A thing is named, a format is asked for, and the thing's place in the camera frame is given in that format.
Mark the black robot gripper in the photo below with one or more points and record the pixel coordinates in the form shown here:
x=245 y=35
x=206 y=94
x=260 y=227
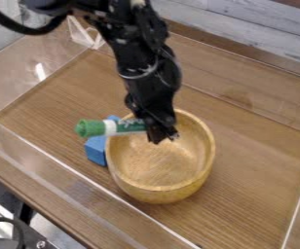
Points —
x=135 y=33

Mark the green Expo marker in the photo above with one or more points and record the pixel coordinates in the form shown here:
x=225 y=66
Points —
x=115 y=127

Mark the brown wooden bowl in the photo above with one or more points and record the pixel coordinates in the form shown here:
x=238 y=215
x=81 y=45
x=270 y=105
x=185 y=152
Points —
x=168 y=172

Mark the blue foam block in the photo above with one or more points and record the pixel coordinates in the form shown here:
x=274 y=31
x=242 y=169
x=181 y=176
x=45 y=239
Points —
x=95 y=143

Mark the black metal stand base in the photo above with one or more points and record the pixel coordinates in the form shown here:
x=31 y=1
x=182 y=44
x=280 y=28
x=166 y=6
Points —
x=31 y=239

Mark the clear acrylic corner bracket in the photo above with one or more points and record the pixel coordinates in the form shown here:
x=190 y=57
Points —
x=85 y=36

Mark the clear acrylic tray wall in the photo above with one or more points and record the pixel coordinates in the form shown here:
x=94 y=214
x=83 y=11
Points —
x=93 y=214

